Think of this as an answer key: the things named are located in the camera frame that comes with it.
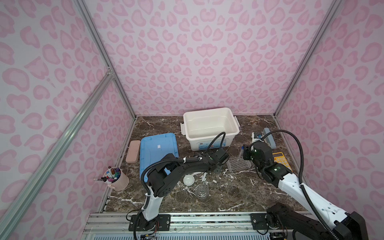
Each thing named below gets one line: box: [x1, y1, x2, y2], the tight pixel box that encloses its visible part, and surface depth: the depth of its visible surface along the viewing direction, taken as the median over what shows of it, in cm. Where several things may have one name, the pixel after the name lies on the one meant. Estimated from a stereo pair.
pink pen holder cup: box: [103, 167, 129, 192], surface depth 80 cm
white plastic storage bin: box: [180, 107, 240, 152], surface depth 105 cm
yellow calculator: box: [272, 152, 293, 172], surface depth 96 cm
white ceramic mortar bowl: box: [183, 175, 195, 186], surface depth 87 cm
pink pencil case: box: [125, 140, 141, 164], surface depth 100 cm
